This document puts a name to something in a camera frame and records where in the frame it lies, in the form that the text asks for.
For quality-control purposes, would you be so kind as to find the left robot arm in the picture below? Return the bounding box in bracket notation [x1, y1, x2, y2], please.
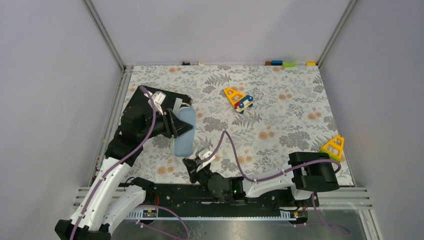
[54, 106, 196, 240]

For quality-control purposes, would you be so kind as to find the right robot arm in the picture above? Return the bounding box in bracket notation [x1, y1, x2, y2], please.
[183, 152, 342, 204]

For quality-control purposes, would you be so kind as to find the black rectangular case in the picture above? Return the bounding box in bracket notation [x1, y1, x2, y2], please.
[123, 85, 193, 115]

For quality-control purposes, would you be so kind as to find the yellow toy with blue wheels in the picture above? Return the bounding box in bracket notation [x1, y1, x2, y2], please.
[223, 88, 254, 114]

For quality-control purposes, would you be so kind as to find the blue block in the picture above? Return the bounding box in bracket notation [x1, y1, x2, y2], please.
[271, 60, 283, 66]

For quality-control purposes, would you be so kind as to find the green arch block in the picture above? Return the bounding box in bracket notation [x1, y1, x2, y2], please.
[282, 61, 297, 68]

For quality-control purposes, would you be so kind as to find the yellow green triangular toy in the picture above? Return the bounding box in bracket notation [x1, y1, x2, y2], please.
[319, 135, 345, 163]

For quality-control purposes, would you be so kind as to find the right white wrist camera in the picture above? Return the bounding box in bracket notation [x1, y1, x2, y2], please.
[195, 148, 215, 172]

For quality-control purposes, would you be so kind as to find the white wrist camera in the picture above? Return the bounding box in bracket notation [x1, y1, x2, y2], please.
[195, 148, 215, 172]
[152, 91, 166, 115]

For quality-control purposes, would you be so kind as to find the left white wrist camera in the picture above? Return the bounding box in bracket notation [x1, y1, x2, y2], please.
[152, 91, 166, 115]

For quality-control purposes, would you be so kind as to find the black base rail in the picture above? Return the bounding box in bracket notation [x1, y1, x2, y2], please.
[137, 183, 319, 220]

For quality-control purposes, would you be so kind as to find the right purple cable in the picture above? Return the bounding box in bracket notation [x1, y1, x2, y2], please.
[198, 130, 352, 238]

